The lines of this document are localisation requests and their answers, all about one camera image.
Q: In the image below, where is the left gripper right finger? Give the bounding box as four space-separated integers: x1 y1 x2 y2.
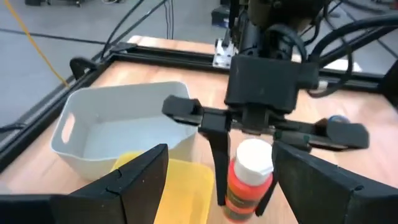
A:
271 141 398 224

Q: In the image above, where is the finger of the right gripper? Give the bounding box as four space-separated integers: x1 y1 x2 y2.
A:
198 110 233 207
254 129 312 217

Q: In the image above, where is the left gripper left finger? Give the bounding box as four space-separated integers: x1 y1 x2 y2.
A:
0 142 170 224

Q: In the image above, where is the red-orange paint bottle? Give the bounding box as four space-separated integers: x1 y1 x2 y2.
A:
222 138 275 223

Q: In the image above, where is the blue paint bottle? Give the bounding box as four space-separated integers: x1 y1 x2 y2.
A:
328 114 351 124

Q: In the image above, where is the yellow plastic bin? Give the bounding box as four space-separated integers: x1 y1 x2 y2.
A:
109 151 216 224

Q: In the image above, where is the grey plastic bin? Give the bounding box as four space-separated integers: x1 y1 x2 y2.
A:
50 80 199 182

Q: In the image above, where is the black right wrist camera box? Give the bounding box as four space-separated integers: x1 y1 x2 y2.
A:
224 54 321 114

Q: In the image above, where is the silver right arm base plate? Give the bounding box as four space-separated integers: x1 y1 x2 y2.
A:
212 37 236 70

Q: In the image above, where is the black floor cable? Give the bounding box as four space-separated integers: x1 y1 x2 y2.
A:
107 0 169 47
99 0 147 60

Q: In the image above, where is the yellow floor cable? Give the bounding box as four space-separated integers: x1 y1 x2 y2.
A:
2 0 71 90

